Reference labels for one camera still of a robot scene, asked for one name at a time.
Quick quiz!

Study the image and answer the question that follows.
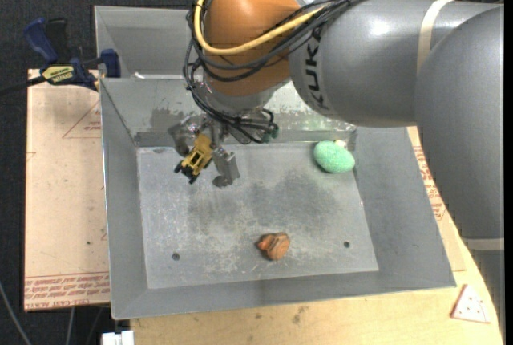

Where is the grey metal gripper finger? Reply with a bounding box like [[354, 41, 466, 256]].
[[167, 123, 192, 157], [211, 146, 241, 189]]

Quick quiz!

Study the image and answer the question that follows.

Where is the yellow and black toy vehicle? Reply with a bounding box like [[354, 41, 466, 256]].
[[173, 132, 214, 185]]

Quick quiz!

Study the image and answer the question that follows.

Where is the grey metal bin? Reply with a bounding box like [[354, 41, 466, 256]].
[[94, 5, 458, 321]]

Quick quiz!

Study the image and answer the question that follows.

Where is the orange-brown toy animal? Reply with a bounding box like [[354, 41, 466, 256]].
[[256, 231, 292, 262]]

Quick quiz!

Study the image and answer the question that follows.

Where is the green round sponge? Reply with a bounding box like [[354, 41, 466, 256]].
[[313, 139, 357, 175]]

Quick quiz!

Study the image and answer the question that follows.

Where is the brown cardboard board, red print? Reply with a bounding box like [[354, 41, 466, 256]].
[[23, 68, 468, 313]]

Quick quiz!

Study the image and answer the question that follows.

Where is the white triangular pad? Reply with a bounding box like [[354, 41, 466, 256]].
[[450, 283, 491, 324]]

